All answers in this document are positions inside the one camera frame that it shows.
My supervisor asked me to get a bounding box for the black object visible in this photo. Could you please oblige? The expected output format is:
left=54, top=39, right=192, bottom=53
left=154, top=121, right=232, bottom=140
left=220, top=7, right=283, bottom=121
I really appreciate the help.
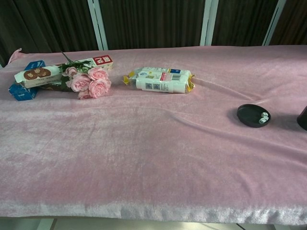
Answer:
left=296, top=104, right=307, bottom=131

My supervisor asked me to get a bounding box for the black round dish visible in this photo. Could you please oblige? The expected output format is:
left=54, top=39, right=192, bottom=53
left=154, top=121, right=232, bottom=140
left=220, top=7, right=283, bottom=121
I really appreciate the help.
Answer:
left=236, top=103, right=272, bottom=128

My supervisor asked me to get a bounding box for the white yellow snack package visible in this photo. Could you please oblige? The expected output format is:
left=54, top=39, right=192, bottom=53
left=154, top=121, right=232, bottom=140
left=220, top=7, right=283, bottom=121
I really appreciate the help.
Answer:
left=123, top=67, right=196, bottom=94

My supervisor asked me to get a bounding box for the pink velvet table cloth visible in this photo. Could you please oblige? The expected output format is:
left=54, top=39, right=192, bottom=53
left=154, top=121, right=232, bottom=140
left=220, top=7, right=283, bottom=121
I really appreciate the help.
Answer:
left=0, top=44, right=307, bottom=226

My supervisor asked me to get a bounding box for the pink artificial flower bouquet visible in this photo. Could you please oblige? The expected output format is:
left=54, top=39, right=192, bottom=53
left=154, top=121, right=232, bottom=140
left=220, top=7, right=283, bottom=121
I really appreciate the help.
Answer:
left=59, top=50, right=112, bottom=100

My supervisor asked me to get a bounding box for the dark brown partition panel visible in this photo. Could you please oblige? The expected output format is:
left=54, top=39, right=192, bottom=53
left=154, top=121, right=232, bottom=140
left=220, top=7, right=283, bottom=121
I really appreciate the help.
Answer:
left=98, top=0, right=206, bottom=50
left=0, top=0, right=99, bottom=68
left=270, top=0, right=307, bottom=46
left=211, top=0, right=279, bottom=46

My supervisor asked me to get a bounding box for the long white red cookie box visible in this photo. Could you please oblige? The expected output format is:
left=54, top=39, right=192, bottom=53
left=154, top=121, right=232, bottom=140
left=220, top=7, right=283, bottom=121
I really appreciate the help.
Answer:
left=14, top=55, right=114, bottom=89

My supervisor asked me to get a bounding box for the blue cookie box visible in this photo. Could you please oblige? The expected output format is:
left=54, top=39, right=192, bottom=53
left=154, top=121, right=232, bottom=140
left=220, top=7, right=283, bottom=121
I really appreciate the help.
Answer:
left=8, top=59, right=46, bottom=102

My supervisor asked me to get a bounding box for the white partition frame post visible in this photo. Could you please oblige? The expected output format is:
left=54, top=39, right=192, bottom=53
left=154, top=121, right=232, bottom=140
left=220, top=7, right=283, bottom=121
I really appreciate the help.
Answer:
left=86, top=0, right=109, bottom=51
left=200, top=0, right=219, bottom=46
left=262, top=0, right=288, bottom=46

